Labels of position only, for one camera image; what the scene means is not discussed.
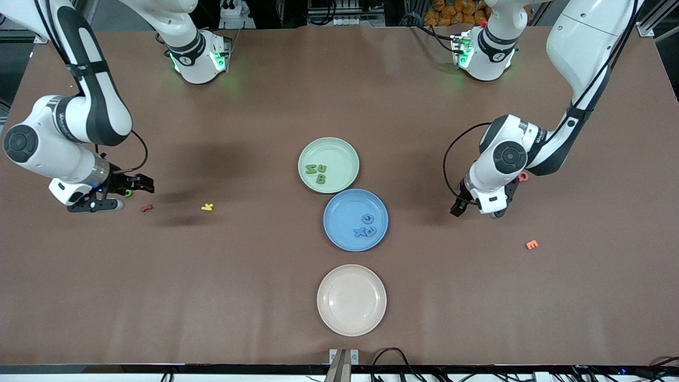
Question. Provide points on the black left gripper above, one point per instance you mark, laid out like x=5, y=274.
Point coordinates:
x=459, y=203

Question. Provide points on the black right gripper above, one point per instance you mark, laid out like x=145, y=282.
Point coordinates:
x=122, y=183

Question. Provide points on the blue letter a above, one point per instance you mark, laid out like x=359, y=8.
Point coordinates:
x=373, y=231

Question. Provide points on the blue letter X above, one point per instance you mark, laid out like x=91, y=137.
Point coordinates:
x=360, y=232

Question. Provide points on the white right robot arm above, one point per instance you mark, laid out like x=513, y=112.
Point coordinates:
x=95, y=106

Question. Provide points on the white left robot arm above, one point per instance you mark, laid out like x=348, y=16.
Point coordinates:
x=583, y=42

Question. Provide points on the red letter Q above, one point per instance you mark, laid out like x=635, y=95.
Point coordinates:
x=525, y=178

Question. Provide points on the orange letter E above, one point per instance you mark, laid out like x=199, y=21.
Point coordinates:
x=531, y=244

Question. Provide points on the blue plate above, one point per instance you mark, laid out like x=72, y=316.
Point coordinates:
x=345, y=207

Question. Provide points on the brown table cover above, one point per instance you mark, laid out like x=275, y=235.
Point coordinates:
x=159, y=297

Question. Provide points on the green plate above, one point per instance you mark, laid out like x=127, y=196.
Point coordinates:
x=334, y=151

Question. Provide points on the beige plate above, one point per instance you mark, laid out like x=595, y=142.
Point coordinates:
x=351, y=300

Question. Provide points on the bag of orange items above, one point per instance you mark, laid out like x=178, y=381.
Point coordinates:
x=451, y=13

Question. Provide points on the white power strip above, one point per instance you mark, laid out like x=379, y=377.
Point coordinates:
x=350, y=21
x=232, y=7

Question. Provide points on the metal equipment rack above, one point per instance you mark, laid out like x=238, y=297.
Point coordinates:
x=318, y=8

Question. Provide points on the aluminium camera mount post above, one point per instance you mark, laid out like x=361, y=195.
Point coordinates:
x=339, y=366

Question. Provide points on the aluminium frame rail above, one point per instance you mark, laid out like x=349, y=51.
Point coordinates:
x=647, y=31

